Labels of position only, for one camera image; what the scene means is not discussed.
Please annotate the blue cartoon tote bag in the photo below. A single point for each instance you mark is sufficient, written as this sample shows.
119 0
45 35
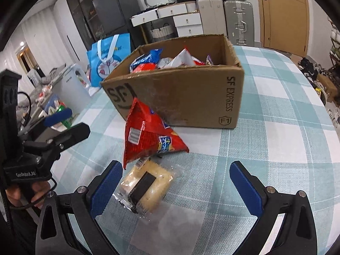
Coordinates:
106 63

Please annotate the woven basket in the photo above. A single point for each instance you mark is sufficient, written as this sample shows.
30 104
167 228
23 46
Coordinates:
163 33

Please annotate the purple snack packet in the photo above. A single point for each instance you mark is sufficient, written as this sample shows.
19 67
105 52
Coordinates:
209 60

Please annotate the grey cloth pile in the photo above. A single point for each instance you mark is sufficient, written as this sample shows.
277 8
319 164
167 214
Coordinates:
54 73

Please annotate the white box appliance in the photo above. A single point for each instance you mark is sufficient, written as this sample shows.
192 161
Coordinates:
71 85

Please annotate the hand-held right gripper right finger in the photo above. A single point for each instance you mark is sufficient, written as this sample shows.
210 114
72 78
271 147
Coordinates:
247 188

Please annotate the green drink can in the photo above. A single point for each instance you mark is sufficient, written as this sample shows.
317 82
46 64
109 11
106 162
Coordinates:
66 122

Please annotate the pile of dark shoes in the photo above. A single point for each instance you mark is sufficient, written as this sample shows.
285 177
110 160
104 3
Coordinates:
310 67

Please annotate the grey refrigerator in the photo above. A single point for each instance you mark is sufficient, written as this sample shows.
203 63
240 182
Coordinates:
114 10

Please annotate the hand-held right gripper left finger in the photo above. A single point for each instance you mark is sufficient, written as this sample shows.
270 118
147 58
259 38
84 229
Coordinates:
106 188

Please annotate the brown cardboard box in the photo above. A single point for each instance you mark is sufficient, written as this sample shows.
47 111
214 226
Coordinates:
186 93

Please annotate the white suitcase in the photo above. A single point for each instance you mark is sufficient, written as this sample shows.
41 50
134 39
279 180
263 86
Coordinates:
211 13

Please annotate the wooden shoe rack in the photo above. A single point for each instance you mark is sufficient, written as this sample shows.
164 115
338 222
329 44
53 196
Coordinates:
335 55

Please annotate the small cardboard box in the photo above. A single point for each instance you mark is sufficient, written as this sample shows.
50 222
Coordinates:
328 86

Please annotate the blue cookie packet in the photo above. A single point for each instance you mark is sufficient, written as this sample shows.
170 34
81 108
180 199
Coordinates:
146 58

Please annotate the green checked tablecloth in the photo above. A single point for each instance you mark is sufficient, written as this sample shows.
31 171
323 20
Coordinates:
279 138

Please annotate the silver suitcase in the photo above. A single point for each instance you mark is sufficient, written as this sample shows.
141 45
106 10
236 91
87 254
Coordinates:
239 18

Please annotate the wooden door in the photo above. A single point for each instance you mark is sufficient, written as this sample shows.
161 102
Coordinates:
287 18

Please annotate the clear pastry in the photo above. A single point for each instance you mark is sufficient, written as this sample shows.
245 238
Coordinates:
156 188

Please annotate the dark glass cabinet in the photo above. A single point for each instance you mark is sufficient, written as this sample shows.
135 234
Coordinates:
79 13

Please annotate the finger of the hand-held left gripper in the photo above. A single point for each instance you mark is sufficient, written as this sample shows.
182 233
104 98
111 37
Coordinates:
74 135
58 115

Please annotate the person's left hand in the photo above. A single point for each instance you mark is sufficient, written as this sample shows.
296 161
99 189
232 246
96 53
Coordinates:
37 194

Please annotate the white drawer unit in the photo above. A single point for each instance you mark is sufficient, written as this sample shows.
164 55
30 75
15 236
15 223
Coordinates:
186 21

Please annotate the large white red snack bag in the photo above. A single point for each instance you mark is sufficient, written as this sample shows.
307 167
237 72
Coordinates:
183 58

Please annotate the red chip bag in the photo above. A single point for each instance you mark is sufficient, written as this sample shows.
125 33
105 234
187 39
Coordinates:
148 138

